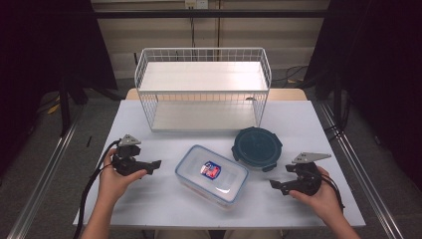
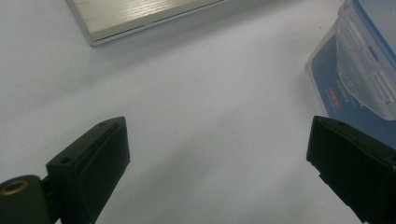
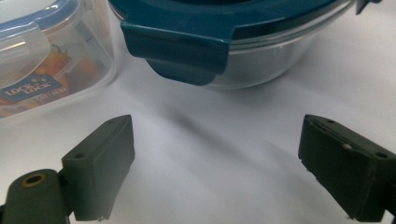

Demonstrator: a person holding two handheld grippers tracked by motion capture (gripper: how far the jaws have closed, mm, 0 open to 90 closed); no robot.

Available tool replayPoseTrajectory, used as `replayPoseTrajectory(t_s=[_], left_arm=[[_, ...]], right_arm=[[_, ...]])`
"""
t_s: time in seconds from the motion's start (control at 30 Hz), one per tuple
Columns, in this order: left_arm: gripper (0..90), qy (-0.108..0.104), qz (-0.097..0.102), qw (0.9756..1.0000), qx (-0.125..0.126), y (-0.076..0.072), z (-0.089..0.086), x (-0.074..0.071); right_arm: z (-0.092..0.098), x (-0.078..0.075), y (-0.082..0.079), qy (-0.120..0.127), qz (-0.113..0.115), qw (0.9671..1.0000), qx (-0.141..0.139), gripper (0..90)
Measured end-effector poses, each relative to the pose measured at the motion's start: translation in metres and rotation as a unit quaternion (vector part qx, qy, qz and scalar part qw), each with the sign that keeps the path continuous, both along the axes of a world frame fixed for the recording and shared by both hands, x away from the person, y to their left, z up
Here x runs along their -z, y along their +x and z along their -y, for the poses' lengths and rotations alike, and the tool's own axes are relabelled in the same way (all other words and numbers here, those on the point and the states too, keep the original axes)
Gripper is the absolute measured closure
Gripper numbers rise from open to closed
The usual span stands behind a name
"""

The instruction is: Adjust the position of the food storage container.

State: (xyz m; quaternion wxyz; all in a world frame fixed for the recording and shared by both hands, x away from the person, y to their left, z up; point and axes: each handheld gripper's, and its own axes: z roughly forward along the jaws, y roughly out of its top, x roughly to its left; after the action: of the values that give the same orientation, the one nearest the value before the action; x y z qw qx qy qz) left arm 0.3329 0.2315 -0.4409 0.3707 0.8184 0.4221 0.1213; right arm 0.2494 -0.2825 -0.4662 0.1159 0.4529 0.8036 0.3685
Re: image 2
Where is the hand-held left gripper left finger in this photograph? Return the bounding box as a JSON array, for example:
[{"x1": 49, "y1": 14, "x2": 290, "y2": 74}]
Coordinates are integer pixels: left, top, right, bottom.
[{"x1": 46, "y1": 116, "x2": 131, "y2": 224}]

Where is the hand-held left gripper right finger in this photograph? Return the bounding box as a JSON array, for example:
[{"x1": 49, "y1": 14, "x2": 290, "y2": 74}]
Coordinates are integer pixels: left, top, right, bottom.
[{"x1": 305, "y1": 115, "x2": 396, "y2": 224}]

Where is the clear rectangular container blue lid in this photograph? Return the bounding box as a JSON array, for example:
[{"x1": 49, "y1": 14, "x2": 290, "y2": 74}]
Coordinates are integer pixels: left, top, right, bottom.
[{"x1": 304, "y1": 0, "x2": 396, "y2": 150}]

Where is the white wire rack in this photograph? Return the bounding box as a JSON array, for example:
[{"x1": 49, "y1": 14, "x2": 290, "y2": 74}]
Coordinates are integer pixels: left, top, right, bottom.
[{"x1": 64, "y1": 0, "x2": 233, "y2": 48}]

